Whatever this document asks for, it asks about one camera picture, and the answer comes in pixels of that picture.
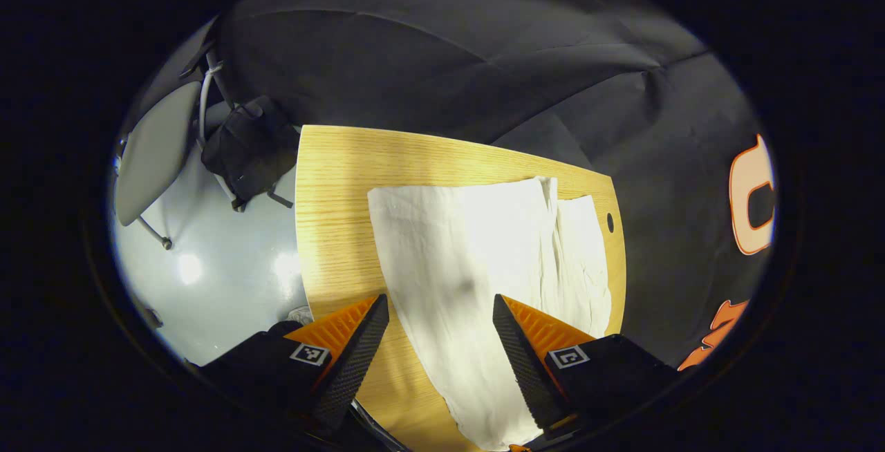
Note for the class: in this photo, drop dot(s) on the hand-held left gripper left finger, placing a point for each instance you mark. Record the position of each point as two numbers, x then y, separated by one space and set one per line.
356 362

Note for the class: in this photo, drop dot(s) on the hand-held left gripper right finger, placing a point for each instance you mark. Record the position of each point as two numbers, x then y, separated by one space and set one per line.
525 369

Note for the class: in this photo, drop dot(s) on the white jeans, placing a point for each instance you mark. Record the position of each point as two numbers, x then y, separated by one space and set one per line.
470 265

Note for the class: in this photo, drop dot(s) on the black bag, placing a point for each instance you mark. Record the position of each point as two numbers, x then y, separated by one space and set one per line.
249 148

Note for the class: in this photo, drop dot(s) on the grey chair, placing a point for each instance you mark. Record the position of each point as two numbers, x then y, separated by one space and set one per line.
155 151

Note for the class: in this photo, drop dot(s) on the black backdrop cloth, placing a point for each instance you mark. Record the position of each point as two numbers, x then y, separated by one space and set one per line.
449 58

